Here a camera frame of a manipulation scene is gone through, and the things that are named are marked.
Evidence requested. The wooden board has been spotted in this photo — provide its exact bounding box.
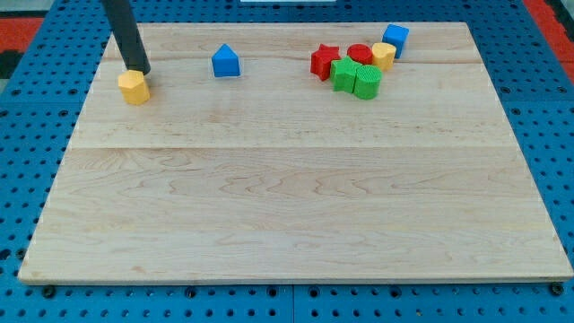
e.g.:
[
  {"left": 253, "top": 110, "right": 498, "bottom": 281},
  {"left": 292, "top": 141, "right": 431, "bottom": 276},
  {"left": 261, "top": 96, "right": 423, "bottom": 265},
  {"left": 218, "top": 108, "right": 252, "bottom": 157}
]
[{"left": 19, "top": 22, "right": 573, "bottom": 285}]

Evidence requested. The green star block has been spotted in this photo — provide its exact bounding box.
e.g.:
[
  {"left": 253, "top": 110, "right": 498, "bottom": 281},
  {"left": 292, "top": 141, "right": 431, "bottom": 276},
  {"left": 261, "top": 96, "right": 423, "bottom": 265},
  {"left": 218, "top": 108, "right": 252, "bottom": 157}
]
[{"left": 330, "top": 57, "right": 361, "bottom": 93}]

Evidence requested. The red star block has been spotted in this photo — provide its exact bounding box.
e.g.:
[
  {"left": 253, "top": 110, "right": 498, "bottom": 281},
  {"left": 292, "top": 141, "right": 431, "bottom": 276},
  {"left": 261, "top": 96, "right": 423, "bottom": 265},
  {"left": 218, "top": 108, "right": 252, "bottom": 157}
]
[{"left": 310, "top": 44, "right": 341, "bottom": 81}]

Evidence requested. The green cylinder block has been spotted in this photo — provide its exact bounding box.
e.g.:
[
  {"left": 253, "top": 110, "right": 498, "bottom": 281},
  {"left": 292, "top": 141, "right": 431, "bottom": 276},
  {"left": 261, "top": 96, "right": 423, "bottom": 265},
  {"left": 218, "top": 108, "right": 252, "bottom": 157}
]
[{"left": 353, "top": 65, "right": 383, "bottom": 100}]

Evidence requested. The blue triangle block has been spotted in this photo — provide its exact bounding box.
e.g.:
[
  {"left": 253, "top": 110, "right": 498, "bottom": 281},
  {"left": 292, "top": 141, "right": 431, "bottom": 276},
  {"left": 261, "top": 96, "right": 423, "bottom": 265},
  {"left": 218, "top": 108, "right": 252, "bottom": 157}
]
[{"left": 212, "top": 44, "right": 241, "bottom": 77}]

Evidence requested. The red cylinder block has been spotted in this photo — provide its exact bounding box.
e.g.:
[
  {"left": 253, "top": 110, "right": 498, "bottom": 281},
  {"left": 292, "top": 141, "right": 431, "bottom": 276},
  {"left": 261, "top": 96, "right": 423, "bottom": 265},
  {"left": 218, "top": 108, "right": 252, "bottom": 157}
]
[{"left": 346, "top": 43, "right": 373, "bottom": 65}]

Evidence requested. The yellow heart block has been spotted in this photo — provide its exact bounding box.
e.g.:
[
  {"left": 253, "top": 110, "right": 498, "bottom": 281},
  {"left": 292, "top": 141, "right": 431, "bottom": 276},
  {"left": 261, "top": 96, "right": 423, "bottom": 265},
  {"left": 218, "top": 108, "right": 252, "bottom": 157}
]
[{"left": 371, "top": 42, "right": 396, "bottom": 72}]

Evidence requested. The blue cube block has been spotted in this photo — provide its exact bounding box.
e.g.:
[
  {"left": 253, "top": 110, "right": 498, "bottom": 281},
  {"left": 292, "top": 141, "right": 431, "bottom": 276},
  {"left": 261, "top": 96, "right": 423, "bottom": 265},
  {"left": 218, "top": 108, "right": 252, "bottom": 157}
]
[{"left": 382, "top": 24, "right": 410, "bottom": 58}]

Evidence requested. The yellow hexagon block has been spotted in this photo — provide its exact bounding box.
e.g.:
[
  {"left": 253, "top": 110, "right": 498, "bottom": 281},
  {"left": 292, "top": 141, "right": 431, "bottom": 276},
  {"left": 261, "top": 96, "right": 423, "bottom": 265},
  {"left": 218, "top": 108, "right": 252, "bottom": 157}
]
[{"left": 117, "top": 70, "right": 151, "bottom": 105}]

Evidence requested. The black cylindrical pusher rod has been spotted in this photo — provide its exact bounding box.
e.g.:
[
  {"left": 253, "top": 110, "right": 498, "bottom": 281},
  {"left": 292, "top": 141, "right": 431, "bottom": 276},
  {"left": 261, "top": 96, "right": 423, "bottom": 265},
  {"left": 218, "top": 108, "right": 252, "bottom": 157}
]
[{"left": 101, "top": 0, "right": 151, "bottom": 75}]

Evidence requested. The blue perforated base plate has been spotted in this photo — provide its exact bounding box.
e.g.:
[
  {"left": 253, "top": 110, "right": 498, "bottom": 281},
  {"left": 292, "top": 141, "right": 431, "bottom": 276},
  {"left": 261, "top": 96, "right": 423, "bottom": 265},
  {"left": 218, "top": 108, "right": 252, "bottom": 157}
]
[{"left": 1, "top": 0, "right": 573, "bottom": 322}]

